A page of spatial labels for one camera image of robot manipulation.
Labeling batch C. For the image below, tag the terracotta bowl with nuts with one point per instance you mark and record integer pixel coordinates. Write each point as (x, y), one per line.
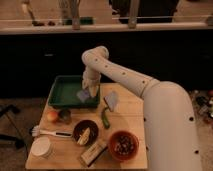
(123, 145)

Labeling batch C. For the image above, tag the banana piece in bowl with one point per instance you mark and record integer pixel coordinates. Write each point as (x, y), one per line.
(84, 137)

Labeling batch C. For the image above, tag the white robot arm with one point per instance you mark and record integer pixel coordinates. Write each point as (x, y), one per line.
(170, 130)

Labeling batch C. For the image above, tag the small dark metal cup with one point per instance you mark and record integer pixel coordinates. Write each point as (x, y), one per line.
(65, 116)

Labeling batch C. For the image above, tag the orange peach fruit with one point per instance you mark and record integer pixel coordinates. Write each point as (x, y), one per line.
(52, 116)

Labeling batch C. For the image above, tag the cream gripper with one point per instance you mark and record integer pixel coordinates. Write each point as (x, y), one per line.
(91, 85)

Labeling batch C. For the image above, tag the white dish brush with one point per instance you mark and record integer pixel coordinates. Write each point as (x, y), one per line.
(36, 131)

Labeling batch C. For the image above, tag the green plastic tray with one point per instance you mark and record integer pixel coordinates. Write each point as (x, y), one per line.
(64, 90)

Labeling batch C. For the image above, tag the wooden block brush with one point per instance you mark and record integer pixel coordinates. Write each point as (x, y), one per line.
(90, 154)

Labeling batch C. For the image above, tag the dark brown bowl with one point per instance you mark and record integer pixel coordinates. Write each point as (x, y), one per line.
(82, 126)

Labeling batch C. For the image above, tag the blue grey sponge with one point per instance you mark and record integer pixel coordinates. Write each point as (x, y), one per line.
(83, 95)

